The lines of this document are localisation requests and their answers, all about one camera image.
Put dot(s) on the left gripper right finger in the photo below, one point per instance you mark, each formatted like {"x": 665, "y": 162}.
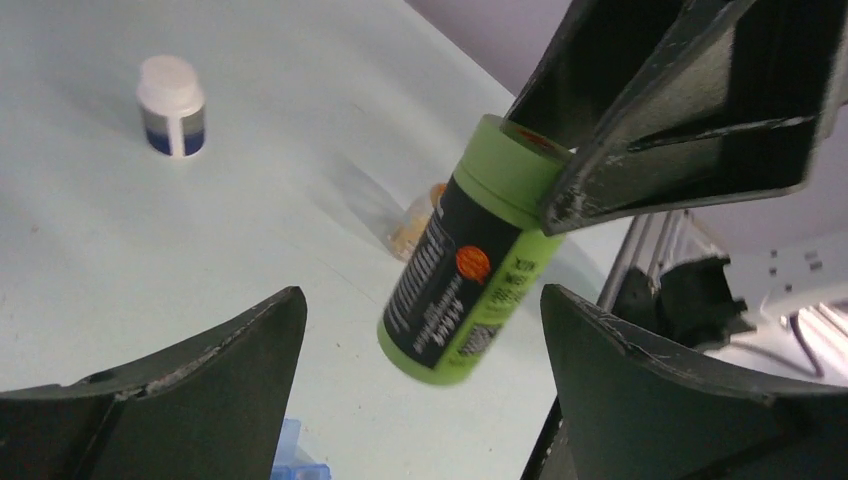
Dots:
{"x": 639, "y": 406}

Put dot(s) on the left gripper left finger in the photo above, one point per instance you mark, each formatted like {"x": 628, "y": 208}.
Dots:
{"x": 209, "y": 407}

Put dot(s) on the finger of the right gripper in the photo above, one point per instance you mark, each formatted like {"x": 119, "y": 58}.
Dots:
{"x": 731, "y": 106}
{"x": 594, "y": 53}

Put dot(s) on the blue pill organizer box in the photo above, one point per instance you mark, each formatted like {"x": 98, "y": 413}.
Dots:
{"x": 290, "y": 461}

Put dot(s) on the clear amber pill bottle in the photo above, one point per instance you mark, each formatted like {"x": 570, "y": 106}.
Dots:
{"x": 405, "y": 236}

